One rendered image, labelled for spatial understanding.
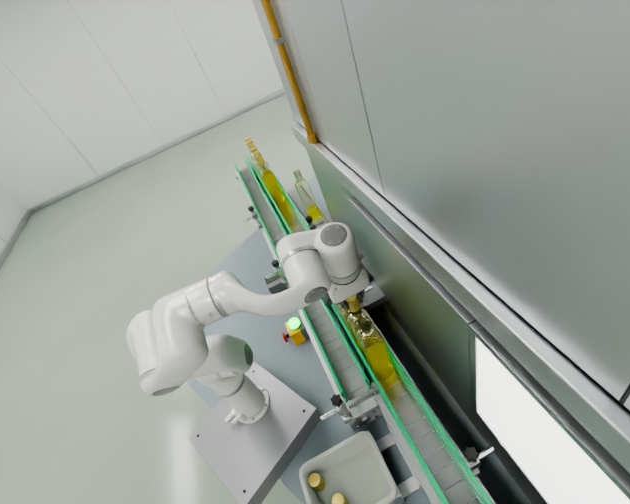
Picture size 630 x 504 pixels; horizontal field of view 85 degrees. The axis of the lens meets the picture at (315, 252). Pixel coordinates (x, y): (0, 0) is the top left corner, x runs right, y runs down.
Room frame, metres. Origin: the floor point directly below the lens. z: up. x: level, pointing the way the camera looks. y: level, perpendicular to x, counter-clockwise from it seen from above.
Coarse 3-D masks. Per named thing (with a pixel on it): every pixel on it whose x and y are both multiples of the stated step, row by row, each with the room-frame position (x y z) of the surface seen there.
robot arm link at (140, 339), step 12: (144, 312) 0.57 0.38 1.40; (132, 324) 0.55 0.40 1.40; (144, 324) 0.54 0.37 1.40; (132, 336) 0.53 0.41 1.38; (144, 336) 0.51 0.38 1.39; (132, 348) 0.55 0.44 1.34; (144, 348) 0.49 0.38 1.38; (156, 348) 0.48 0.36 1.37; (144, 360) 0.47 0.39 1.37; (156, 360) 0.46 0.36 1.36; (144, 372) 0.45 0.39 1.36
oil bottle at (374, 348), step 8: (376, 328) 0.52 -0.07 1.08; (360, 336) 0.51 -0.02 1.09; (368, 336) 0.50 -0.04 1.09; (376, 336) 0.50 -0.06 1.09; (360, 344) 0.53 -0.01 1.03; (368, 344) 0.49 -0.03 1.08; (376, 344) 0.49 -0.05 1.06; (384, 344) 0.49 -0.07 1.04; (368, 352) 0.49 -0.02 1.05; (376, 352) 0.49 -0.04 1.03; (384, 352) 0.49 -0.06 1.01; (368, 360) 0.50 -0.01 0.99; (376, 360) 0.49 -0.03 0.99; (384, 360) 0.49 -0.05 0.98; (376, 368) 0.49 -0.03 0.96; (384, 368) 0.49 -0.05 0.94; (392, 368) 0.49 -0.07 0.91; (376, 376) 0.49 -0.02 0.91; (384, 376) 0.49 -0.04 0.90
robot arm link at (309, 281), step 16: (304, 256) 0.48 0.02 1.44; (224, 272) 0.51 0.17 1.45; (288, 272) 0.47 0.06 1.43; (304, 272) 0.45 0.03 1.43; (320, 272) 0.44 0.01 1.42; (208, 288) 0.49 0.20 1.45; (224, 288) 0.48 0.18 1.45; (240, 288) 0.46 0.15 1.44; (304, 288) 0.42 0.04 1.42; (320, 288) 0.42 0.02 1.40; (224, 304) 0.46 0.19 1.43; (240, 304) 0.46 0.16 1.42; (256, 304) 0.44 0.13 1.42; (272, 304) 0.42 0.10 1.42; (288, 304) 0.42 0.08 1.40; (304, 304) 0.43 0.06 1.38
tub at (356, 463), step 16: (336, 448) 0.39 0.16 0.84; (352, 448) 0.38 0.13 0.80; (368, 448) 0.38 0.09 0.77; (304, 464) 0.38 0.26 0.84; (320, 464) 0.38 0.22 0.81; (336, 464) 0.37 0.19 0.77; (352, 464) 0.36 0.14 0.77; (368, 464) 0.34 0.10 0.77; (384, 464) 0.30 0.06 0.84; (304, 480) 0.35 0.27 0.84; (336, 480) 0.34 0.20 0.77; (352, 480) 0.32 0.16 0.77; (368, 480) 0.31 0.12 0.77; (384, 480) 0.29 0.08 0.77; (320, 496) 0.32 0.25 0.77; (352, 496) 0.29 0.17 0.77; (368, 496) 0.27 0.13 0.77; (384, 496) 0.26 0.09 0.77
